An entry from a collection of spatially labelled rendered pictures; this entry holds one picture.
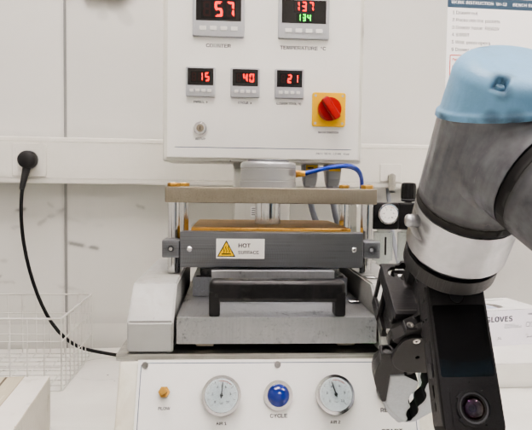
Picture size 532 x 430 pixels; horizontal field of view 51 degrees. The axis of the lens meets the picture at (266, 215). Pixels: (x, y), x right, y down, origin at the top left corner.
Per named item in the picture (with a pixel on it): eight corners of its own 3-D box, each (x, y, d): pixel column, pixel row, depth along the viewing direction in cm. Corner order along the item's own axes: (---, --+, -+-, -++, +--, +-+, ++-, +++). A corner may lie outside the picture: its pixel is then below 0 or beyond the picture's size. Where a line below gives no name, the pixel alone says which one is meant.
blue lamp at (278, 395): (266, 408, 60) (266, 384, 61) (289, 407, 60) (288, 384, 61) (268, 407, 58) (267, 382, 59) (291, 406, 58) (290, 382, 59)
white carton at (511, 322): (412, 334, 122) (413, 300, 121) (503, 328, 128) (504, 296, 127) (443, 350, 110) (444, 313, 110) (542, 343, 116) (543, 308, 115)
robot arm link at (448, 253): (540, 241, 38) (422, 239, 38) (517, 287, 41) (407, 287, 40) (500, 177, 44) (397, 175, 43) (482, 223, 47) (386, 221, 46)
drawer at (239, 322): (193, 297, 90) (194, 248, 90) (329, 297, 92) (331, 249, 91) (176, 351, 61) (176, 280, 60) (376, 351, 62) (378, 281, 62)
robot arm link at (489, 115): (527, 104, 29) (425, 44, 35) (469, 259, 36) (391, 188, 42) (627, 82, 32) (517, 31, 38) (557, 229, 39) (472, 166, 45)
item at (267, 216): (199, 244, 88) (199, 183, 88) (338, 245, 90) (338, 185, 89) (190, 258, 71) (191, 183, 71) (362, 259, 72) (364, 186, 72)
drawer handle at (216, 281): (209, 312, 63) (209, 276, 63) (342, 312, 64) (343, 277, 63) (208, 316, 61) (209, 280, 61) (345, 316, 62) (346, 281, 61)
